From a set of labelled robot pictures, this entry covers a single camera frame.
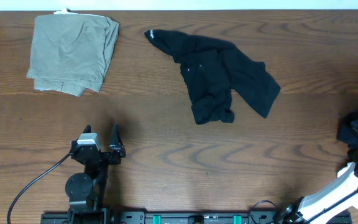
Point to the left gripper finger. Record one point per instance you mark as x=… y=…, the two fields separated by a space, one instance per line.
x=87 y=129
x=115 y=142

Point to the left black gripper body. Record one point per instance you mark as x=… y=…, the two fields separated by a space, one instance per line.
x=103 y=155

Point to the black polo shirt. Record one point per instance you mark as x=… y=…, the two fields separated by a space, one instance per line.
x=211 y=69

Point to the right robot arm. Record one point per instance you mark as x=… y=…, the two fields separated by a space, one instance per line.
x=322 y=206

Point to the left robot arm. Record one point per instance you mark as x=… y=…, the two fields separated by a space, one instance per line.
x=86 y=189

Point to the folded khaki trousers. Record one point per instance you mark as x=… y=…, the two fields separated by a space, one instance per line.
x=71 y=52

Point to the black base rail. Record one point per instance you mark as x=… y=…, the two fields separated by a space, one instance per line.
x=138 y=217

